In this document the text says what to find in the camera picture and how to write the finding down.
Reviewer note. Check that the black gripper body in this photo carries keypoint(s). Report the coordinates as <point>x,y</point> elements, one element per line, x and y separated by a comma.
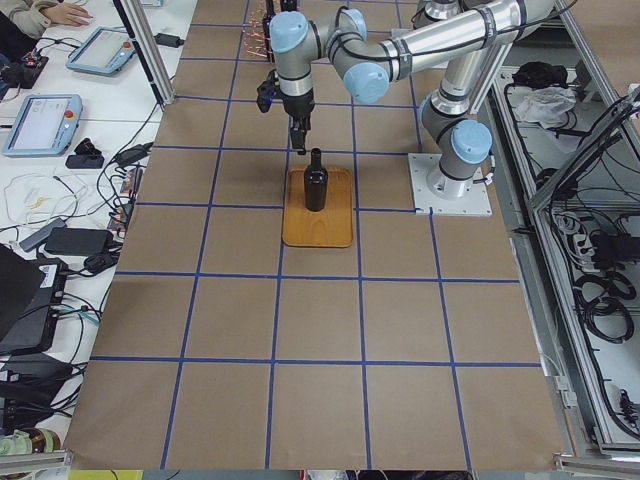
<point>298,105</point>

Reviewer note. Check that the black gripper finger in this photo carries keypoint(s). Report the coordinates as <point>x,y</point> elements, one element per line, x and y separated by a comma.
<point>298,133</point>

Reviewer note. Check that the dark wine bottle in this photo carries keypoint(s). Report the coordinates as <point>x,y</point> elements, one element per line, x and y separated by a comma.
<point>269,14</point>
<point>288,5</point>
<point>315,182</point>

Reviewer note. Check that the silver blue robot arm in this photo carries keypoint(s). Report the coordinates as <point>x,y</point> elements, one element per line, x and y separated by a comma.
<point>461,41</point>

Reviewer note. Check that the wooden tray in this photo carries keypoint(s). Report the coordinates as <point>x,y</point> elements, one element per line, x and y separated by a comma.
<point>332,227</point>

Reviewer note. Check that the person hand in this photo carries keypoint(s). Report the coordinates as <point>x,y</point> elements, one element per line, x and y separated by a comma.
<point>67,14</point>

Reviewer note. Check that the black power adapter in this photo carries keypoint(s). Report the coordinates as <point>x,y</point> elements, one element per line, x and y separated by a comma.
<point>169,40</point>

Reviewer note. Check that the teach pendant far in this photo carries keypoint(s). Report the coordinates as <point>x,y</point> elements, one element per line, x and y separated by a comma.
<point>105,52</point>

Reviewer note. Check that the teach pendant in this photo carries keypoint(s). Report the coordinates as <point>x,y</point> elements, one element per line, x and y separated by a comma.
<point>105,52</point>
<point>44,127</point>

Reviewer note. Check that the teach pendant near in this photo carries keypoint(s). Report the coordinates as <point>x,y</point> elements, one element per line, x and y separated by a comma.
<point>44,127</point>

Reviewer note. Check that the black laptop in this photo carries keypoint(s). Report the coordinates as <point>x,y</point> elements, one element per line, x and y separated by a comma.
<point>30,291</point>

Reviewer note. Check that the copper wire bottle basket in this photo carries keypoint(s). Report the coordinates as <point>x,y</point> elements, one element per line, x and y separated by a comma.
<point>256,31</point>

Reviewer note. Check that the aluminium frame post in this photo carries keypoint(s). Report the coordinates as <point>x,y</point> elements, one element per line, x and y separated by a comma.
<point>137,27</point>

